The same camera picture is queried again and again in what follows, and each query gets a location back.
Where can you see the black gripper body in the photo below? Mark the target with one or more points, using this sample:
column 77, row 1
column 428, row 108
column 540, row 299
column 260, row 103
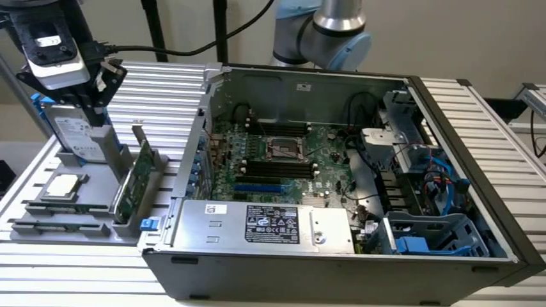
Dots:
column 84, row 28

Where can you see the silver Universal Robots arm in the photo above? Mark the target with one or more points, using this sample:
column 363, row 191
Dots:
column 337, row 19

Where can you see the green GPU card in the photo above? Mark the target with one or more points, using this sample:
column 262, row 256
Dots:
column 137, row 182

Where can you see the black RAM slot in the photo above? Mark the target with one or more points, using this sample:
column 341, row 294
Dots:
column 280, row 126
column 280, row 133
column 280, row 129
column 280, row 171
column 280, row 122
column 280, row 176
column 280, row 167
column 280, row 163

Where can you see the short black expansion slot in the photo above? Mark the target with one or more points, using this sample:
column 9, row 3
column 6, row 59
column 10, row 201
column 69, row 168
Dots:
column 244, row 196

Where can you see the blue expansion slot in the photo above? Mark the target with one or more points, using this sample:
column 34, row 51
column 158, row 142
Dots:
column 258, row 189

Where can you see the silver hard disk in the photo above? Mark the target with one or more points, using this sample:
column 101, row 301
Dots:
column 77, row 137

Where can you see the black stand pole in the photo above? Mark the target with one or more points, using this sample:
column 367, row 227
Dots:
column 221, row 28
column 157, row 28

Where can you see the silver CPU chip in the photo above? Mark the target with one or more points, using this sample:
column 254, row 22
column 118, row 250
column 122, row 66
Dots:
column 65, row 187

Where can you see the green RAM stick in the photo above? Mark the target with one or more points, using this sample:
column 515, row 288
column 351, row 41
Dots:
column 56, row 227

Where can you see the grey parts rack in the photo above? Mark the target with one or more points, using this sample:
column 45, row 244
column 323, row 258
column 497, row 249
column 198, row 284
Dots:
column 65, row 238

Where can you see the blue case latch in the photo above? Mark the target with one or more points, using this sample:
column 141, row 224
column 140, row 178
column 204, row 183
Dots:
column 149, row 224

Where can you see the CPU socket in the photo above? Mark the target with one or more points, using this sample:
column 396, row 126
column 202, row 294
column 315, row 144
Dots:
column 285, row 148

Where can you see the silver power supply unit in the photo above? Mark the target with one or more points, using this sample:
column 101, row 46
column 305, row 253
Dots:
column 234, row 230

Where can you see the green motherboard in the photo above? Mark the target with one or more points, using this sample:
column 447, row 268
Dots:
column 337, row 166

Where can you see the silver chipset heatsink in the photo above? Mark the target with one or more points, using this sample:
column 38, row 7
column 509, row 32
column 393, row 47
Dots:
column 316, row 201

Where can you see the grey metal disk bay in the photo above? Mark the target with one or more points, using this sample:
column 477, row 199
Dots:
column 399, row 140

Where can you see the black open PC case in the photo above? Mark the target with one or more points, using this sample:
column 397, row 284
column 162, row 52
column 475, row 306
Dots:
column 299, row 275

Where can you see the grey blue plastic drive cage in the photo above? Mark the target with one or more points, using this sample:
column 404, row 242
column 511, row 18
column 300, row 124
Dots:
column 452, row 230

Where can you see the grey and black wrist camera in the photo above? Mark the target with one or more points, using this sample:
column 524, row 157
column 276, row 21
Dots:
column 60, row 72

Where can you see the aluminium frame side table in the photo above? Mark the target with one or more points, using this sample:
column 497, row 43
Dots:
column 529, row 96

